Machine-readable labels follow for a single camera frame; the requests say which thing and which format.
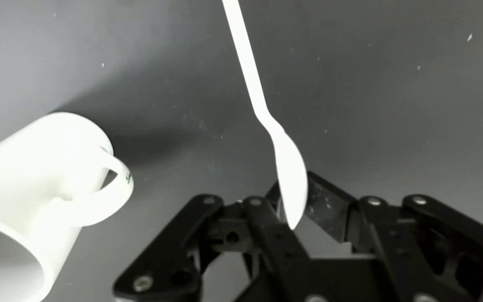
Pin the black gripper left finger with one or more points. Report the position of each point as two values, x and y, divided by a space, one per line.
252 246

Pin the white plastic spoon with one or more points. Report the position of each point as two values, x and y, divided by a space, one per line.
252 73

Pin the white ceramic cup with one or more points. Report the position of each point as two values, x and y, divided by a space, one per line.
24 186

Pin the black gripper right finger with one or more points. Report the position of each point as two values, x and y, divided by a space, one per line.
398 246

